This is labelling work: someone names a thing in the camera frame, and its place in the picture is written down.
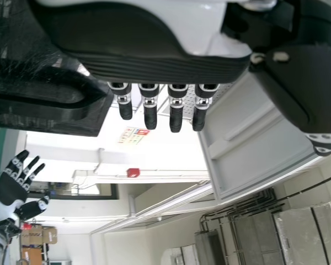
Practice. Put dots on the cardboard box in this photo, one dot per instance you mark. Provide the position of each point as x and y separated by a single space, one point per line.
31 234
49 235

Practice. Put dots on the white framed partition panel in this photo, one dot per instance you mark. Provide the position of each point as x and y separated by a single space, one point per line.
251 143

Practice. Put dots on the black wall pipes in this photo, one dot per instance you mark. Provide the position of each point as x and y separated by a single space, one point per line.
242 205

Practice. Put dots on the black oven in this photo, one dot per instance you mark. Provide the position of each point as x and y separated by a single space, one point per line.
30 96

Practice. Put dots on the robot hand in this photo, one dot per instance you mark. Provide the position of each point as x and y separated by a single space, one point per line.
11 187
154 41

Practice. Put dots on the safety sign sticker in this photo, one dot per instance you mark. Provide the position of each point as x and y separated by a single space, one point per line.
133 135

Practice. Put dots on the plastic wrapped metal cabinet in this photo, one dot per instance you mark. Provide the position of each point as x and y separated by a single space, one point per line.
309 234

